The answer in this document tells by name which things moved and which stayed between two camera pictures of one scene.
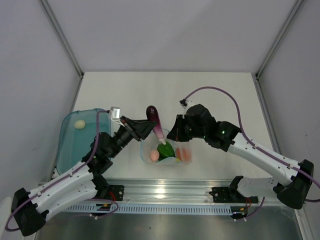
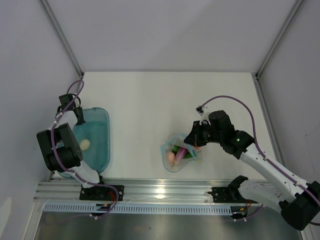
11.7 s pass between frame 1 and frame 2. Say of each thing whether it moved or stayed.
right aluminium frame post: stayed
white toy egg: moved
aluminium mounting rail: stayed
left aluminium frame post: stayed
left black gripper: moved
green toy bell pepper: moved
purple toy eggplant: moved
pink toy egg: moved
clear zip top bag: moved
